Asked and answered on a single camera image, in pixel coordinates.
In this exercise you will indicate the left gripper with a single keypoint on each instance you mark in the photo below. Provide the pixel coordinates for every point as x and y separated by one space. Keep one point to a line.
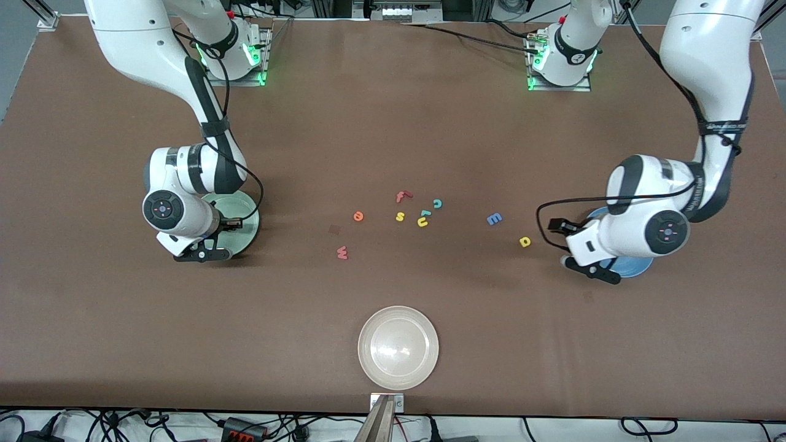
557 225

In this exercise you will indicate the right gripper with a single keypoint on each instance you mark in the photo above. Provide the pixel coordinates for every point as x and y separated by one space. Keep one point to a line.
225 228

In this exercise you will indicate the blue foam letter E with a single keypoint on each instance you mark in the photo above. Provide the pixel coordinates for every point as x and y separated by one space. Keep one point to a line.
494 219

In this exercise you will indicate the red foam letter w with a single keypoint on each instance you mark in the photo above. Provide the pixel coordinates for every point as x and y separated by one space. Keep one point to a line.
342 253

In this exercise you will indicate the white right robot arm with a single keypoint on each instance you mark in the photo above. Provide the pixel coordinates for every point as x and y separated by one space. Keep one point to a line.
135 37

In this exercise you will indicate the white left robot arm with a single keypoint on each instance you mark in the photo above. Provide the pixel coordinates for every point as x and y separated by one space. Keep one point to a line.
706 49

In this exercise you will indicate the blue plate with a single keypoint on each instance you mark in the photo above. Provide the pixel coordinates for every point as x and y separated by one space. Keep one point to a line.
635 265

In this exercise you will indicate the light green plate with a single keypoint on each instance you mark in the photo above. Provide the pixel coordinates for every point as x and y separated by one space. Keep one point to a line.
245 236

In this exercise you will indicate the brown table cover mat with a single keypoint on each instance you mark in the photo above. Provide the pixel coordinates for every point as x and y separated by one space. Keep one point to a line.
123 337

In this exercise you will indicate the black orange power strip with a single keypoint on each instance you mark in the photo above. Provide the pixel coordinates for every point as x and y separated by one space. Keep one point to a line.
242 430

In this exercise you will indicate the red foam letter f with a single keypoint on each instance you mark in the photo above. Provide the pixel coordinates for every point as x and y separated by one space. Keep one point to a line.
402 196

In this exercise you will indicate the white plate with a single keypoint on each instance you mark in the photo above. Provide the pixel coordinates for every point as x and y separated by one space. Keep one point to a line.
398 347

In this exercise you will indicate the metal control box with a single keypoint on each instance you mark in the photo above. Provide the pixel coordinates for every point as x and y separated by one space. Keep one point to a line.
396 9

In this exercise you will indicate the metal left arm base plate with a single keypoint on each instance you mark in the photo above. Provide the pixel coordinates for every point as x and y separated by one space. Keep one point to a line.
583 86

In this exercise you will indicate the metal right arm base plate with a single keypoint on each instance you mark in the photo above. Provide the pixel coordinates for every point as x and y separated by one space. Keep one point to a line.
261 67

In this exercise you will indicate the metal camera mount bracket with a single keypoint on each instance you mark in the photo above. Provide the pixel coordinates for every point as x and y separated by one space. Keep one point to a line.
399 402

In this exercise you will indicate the aluminium camera mount bar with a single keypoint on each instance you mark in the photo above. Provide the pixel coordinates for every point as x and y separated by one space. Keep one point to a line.
377 423

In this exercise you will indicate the aluminium frame profile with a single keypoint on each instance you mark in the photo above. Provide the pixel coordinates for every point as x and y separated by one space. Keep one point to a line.
46 15

